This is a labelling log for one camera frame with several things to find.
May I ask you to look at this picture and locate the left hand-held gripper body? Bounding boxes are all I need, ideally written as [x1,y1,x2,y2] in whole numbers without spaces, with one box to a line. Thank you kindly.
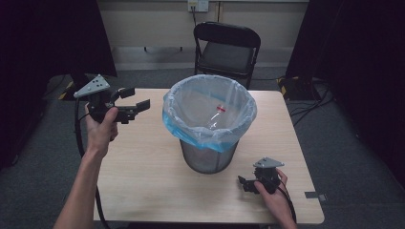
[74,73,139,125]

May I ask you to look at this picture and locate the black folding chair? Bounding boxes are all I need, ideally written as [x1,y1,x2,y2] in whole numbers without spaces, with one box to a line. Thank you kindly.
[192,21,263,91]

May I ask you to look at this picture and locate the left hand-held gripper cable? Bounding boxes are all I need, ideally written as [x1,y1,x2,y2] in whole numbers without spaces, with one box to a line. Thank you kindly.
[74,97,112,229]

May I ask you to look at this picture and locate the yellow black striped floor tape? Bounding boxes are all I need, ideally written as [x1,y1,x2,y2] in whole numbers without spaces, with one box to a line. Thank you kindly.
[57,80,75,101]

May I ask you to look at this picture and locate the black floor cables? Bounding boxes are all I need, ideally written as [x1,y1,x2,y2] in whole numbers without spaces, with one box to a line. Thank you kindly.
[287,78,336,128]

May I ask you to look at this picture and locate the black wall socket cable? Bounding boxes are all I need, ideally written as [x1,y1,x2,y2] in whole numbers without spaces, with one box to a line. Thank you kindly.
[189,5,199,27]

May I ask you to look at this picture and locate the grey floor tape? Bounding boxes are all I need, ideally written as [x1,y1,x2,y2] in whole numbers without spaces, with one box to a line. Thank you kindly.
[304,191,329,202]

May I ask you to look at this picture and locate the hand-held gripper cable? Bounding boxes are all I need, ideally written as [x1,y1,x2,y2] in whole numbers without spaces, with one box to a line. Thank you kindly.
[276,177,298,224]
[74,97,112,229]

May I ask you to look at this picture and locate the translucent blue bin bag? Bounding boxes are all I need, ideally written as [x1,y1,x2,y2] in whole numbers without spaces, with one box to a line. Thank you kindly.
[161,73,258,154]

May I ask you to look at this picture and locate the white wall socket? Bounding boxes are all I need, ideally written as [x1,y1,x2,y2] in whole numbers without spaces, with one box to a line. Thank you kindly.
[186,0,210,13]

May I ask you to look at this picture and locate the person's left hand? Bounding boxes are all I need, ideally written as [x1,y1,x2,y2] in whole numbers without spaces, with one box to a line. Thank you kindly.
[83,103,119,157]

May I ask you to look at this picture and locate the clear plastic bottle red label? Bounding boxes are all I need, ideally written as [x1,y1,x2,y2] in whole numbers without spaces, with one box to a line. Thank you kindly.
[205,103,228,131]

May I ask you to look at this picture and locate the black mesh waste bin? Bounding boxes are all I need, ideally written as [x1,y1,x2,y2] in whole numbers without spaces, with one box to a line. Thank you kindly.
[179,138,240,176]

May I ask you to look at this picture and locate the person's right hand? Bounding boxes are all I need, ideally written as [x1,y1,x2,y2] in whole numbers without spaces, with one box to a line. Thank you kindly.
[253,168,289,218]

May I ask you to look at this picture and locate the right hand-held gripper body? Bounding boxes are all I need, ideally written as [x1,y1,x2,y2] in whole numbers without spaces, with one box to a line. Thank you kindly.
[252,156,286,195]

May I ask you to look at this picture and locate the dark curtain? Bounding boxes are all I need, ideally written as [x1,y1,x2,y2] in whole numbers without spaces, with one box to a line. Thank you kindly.
[285,0,405,189]
[0,0,117,170]

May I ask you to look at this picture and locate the right hand-held gripper cable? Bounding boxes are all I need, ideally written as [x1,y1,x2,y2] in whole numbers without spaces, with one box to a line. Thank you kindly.
[276,177,298,224]

